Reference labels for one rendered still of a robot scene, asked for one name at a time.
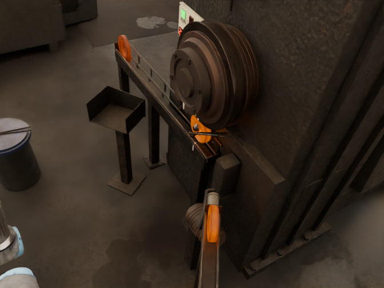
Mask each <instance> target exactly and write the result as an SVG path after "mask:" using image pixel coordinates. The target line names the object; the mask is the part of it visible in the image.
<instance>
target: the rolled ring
mask: <svg viewBox="0 0 384 288"><path fill-rule="evenodd" d="M118 46H119V50H120V53H121V54H122V56H123V57H124V58H125V59H126V60H127V61H130V60H131V48H130V44H129V41H128V39H127V37H126V36H125V35H120V36H119V37H118ZM124 46H125V48H124Z"/></svg>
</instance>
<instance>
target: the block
mask: <svg viewBox="0 0 384 288"><path fill-rule="evenodd" d="M240 166H241V162H240V160H239V159H238V158H237V157H236V156H235V155H234V154H233V153H230V154H227V155H224V156H222V157H219V158H217V159H216V162H215V168H214V174H213V179H212V183H211V188H215V193H218V194H219V198H222V197H224V196H227V195H229V194H231V193H233V191H234V188H235V184H236V181H237V177H238V173H239V170H240Z"/></svg>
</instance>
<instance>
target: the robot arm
mask: <svg viewBox="0 0 384 288"><path fill-rule="evenodd" d="M23 253H24V247H23V242H22V240H21V236H20V233H19V231H18V229H17V228H16V227H11V226H9V225H8V224H7V222H6V218H5V215H4V212H3V209H2V205H1V202H0V265H2V264H4V263H6V262H8V261H11V260H13V259H16V258H17V257H19V256H21V255H22V254H23ZM0 288H39V286H38V284H37V279H36V277H35V276H34V275H33V273H32V271H31V270H30V269H28V268H25V267H18V268H15V269H11V270H9V271H7V272H5V273H4V274H2V275H1V276H0Z"/></svg>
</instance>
